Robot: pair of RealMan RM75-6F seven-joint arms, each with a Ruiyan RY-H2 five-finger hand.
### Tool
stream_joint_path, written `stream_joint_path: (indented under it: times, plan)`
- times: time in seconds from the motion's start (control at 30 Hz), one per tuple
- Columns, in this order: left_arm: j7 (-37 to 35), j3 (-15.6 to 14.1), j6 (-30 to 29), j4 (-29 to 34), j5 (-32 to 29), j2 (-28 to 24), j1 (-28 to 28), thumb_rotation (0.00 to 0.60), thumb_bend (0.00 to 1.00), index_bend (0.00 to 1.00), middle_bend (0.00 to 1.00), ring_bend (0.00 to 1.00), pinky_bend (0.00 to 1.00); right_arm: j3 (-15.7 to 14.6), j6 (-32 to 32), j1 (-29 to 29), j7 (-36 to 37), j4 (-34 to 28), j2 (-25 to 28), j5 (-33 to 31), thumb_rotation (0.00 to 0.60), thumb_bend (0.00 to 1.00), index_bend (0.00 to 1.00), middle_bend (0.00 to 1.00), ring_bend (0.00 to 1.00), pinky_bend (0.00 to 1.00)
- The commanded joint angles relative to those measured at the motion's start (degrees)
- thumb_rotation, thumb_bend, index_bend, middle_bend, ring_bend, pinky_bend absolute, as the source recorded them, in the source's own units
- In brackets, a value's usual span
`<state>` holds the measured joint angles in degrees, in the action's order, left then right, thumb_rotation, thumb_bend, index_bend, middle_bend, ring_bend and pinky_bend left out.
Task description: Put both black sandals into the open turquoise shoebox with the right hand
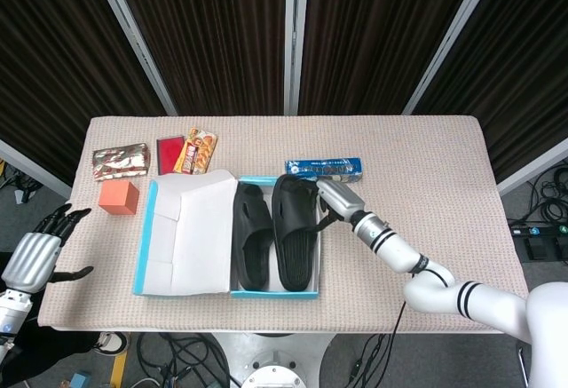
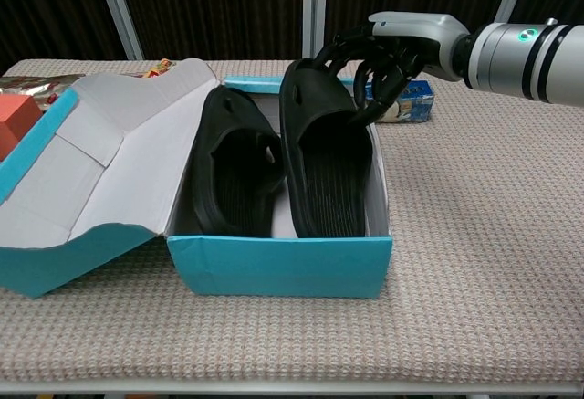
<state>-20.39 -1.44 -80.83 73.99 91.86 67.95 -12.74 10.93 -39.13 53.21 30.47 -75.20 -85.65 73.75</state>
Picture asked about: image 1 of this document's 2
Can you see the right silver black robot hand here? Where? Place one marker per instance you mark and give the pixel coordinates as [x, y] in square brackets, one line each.
[341, 201]

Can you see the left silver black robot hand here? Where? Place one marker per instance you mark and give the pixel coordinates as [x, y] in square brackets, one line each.
[29, 259]

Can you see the black slipper with side holes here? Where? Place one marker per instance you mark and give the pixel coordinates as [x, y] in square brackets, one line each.
[250, 246]

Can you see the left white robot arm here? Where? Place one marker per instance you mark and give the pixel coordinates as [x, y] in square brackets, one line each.
[9, 317]

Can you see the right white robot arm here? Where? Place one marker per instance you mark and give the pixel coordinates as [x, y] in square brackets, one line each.
[399, 250]

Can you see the orange cube block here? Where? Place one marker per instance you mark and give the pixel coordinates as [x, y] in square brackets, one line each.
[117, 197]

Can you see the beige cloth-covered table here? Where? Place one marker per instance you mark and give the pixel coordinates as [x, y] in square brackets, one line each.
[444, 161]

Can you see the light blue shoe box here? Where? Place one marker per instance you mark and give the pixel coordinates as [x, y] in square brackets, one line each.
[195, 237]

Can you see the red packet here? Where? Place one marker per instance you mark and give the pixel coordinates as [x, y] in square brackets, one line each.
[169, 150]

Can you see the blue printed carton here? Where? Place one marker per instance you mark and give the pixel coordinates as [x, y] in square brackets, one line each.
[310, 167]

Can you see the black trouser leg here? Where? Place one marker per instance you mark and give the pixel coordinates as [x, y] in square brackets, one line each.
[66, 348]

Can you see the white sneaker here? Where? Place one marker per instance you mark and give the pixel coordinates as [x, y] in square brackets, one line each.
[111, 342]

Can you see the small blue block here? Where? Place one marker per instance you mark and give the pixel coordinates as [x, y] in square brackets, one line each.
[80, 381]

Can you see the gold foil snack bag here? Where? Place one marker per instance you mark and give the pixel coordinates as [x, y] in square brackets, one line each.
[120, 161]

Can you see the yellow snack packet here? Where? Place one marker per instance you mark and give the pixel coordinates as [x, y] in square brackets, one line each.
[197, 150]

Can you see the dark brown curtain panel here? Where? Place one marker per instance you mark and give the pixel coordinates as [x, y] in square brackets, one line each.
[53, 50]
[368, 37]
[523, 50]
[213, 37]

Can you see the black power adapter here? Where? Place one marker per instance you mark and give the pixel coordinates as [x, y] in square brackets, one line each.
[537, 248]

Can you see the black power strip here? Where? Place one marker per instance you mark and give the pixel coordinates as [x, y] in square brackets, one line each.
[546, 230]

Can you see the grey aluminium frame post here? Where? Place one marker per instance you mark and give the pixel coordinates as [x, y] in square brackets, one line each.
[295, 37]
[452, 37]
[133, 37]
[35, 169]
[532, 168]

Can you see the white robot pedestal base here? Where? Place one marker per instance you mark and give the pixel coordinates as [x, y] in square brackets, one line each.
[275, 343]

